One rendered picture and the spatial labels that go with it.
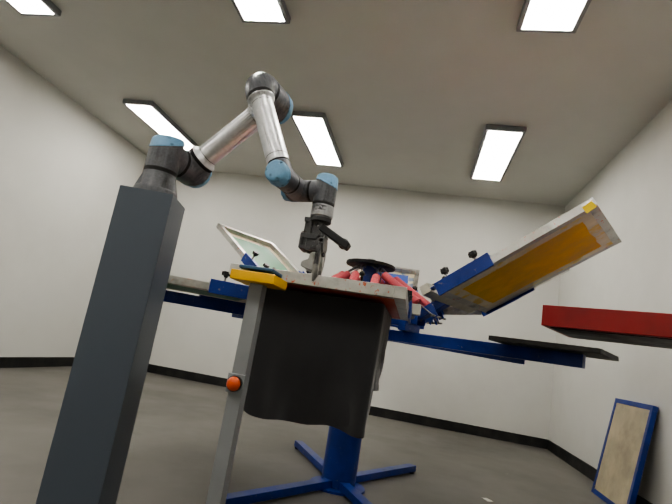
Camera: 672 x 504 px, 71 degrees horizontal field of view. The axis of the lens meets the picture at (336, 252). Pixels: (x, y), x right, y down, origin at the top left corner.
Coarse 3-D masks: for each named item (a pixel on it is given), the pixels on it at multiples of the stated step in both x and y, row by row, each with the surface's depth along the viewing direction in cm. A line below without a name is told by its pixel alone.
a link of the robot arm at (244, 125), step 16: (288, 96) 174; (288, 112) 175; (224, 128) 176; (240, 128) 174; (256, 128) 176; (208, 144) 176; (224, 144) 176; (192, 160) 176; (208, 160) 178; (192, 176) 178; (208, 176) 185
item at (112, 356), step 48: (144, 192) 158; (144, 240) 155; (96, 288) 151; (144, 288) 152; (96, 336) 148; (144, 336) 155; (96, 384) 146; (96, 432) 143; (48, 480) 140; (96, 480) 141
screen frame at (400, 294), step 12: (288, 276) 151; (300, 276) 150; (324, 276) 149; (324, 288) 150; (336, 288) 147; (348, 288) 147; (360, 288) 146; (372, 288) 145; (384, 288) 145; (396, 288) 144; (396, 300) 149
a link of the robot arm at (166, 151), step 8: (160, 136) 165; (168, 136) 167; (152, 144) 165; (160, 144) 164; (168, 144) 165; (176, 144) 167; (184, 144) 172; (152, 152) 164; (160, 152) 164; (168, 152) 165; (176, 152) 167; (184, 152) 172; (152, 160) 164; (160, 160) 164; (168, 160) 165; (176, 160) 168; (184, 160) 171; (168, 168) 165; (176, 168) 168; (184, 168) 173
